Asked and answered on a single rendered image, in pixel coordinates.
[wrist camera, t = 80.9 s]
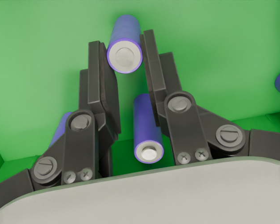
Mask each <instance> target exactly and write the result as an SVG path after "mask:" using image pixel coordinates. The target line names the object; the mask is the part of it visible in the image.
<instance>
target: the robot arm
mask: <svg viewBox="0 0 280 224"><path fill-rule="evenodd" d="M139 36H140V44H141V49H142V55H143V60H144V68H145V74H146V80H147V85H148V92H149V96H150V101H151V105H152V110H153V115H154V118H155V123H156V127H160V128H161V133H162V134H163V135H165V136H167V137H168V138H169V140H170V145H171V149H172V155H173V160H174V165H175V166H171V167H165V168H158V169H152V170H147V171H141V172H134V173H129V174H123V175H118V176H113V168H112V148H111V146H112V145H113V144H114V143H115V141H116V140H118V134H121V123H120V107H119V95H118V84H117V78H116V75H115V72H114V70H113V69H112V68H111V67H110V66H109V64H108V61H107V57H106V51H107V49H106V47H105V44H104V42H102V43H101V42H100V41H99V40H97V41H93V42H89V43H88V68H87V69H83V70H80V75H79V100H78V110H76V111H74V112H72V113H71V114H70V115H69V116H68V118H67V119H66V123H65V132H64V133H63V134H62V135H61V136H60V137H59V138H58V139H57V140H56V141H55V142H54V143H53V144H52V145H51V146H50V147H49V148H48V149H47V150H46V151H45V152H44V153H43V154H42V155H41V156H40V157H39V158H38V159H37V161H36V162H35V163H34V165H33V167H32V168H30V169H28V168H26V169H24V170H22V171H20V172H19V173H17V174H15V175H13V176H11V177H9V178H7V179H6V180H4V181H2V182H0V224H280V132H272V131H265V130H259V129H253V128H251V130H245V129H242V128H241V127H240V126H239V125H237V124H235V123H233V122H231V121H229V120H227V119H225V118H223V117H221V116H219V115H217V114H215V113H213V112H211V111H209V110H207V109H205V108H203V107H201V106H199V105H197V104H196V101H195V99H194V97H193V95H192V94H190V93H189V92H187V91H183V90H182V87H181V83H180V79H179V75H178V71H177V68H176V63H175V60H174V56H173V53H172V52H167V53H162V54H159V53H158V49H157V45H156V39H155V35H154V31H153V29H150V30H146V31H143V34H141V35H139Z"/></svg>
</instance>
